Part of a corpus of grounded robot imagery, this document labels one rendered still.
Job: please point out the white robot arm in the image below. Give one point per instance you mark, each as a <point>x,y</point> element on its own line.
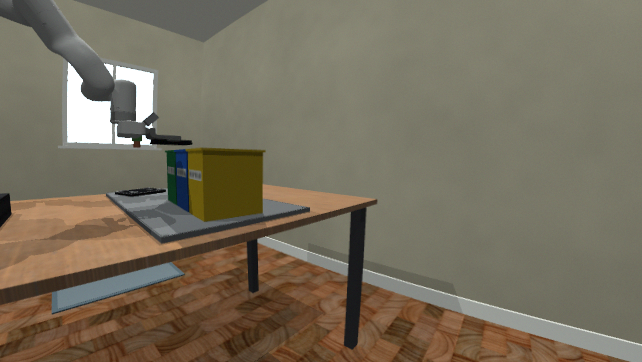
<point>57,34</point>

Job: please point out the yellow bin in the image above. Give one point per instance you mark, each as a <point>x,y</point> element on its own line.
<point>225,183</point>

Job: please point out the green open bin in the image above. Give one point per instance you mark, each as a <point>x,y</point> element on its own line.
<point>171,176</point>

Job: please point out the blue bin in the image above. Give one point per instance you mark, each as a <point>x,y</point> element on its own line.
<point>182,179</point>

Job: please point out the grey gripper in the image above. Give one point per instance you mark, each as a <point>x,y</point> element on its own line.
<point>133,129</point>

